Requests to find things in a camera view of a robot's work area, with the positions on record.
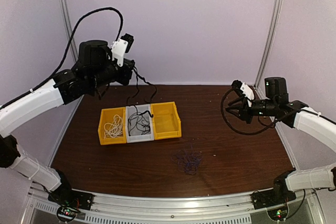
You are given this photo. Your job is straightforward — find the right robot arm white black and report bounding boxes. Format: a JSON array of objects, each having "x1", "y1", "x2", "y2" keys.
[{"x1": 220, "y1": 77, "x2": 335, "y2": 204}]

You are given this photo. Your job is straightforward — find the yellow bin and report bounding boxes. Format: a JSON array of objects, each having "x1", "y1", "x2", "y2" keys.
[
  {"x1": 151, "y1": 102, "x2": 182, "y2": 140},
  {"x1": 98, "y1": 107, "x2": 127, "y2": 145}
]

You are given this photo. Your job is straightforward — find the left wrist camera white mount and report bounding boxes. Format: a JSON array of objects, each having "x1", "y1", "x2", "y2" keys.
[{"x1": 111, "y1": 34, "x2": 134, "y2": 67}]

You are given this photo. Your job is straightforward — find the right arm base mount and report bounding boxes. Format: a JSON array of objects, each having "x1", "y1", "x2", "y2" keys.
[{"x1": 250, "y1": 171, "x2": 297, "y2": 222}]

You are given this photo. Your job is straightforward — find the cable bundle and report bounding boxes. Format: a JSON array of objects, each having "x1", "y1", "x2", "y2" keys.
[{"x1": 170, "y1": 144, "x2": 204, "y2": 176}]

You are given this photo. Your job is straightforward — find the black ribbon cable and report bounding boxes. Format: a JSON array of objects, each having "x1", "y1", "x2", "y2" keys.
[{"x1": 126, "y1": 68, "x2": 158, "y2": 118}]

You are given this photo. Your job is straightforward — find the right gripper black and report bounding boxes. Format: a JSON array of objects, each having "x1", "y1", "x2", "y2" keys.
[{"x1": 226, "y1": 97, "x2": 278, "y2": 124}]

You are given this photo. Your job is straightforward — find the white cable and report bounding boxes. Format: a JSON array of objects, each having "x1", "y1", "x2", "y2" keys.
[{"x1": 102, "y1": 113, "x2": 124, "y2": 140}]

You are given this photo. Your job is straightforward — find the right arm black hose cable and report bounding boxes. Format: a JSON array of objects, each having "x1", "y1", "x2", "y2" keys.
[{"x1": 220, "y1": 87, "x2": 302, "y2": 135}]

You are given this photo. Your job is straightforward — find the right aluminium frame post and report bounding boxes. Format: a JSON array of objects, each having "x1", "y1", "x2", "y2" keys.
[{"x1": 254, "y1": 0, "x2": 283, "y2": 88}]

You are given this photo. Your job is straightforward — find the left arm black hose cable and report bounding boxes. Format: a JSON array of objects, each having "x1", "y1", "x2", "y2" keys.
[{"x1": 0, "y1": 7, "x2": 124, "y2": 109}]

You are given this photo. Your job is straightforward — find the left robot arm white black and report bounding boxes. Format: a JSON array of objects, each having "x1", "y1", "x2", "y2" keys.
[{"x1": 1, "y1": 34, "x2": 135, "y2": 205}]

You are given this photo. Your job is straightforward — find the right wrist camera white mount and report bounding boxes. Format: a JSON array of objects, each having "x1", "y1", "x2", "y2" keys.
[{"x1": 232, "y1": 80, "x2": 255, "y2": 107}]

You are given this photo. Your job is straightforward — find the front aluminium rail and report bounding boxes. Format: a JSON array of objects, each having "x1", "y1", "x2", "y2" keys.
[{"x1": 20, "y1": 179, "x2": 329, "y2": 224}]

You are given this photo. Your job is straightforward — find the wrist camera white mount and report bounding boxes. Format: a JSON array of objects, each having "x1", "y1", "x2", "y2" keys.
[
  {"x1": 232, "y1": 80, "x2": 255, "y2": 107},
  {"x1": 111, "y1": 34, "x2": 134, "y2": 67}
]

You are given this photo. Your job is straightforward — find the arm black hose cable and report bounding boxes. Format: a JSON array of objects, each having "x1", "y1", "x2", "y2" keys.
[
  {"x1": 220, "y1": 87, "x2": 302, "y2": 135},
  {"x1": 0, "y1": 7, "x2": 124, "y2": 109}
]

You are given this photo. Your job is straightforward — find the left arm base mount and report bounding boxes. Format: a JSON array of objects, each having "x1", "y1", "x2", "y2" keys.
[{"x1": 44, "y1": 170, "x2": 93, "y2": 223}]

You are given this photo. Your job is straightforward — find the white translucent bin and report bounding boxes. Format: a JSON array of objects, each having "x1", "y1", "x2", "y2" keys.
[{"x1": 125, "y1": 104, "x2": 154, "y2": 143}]

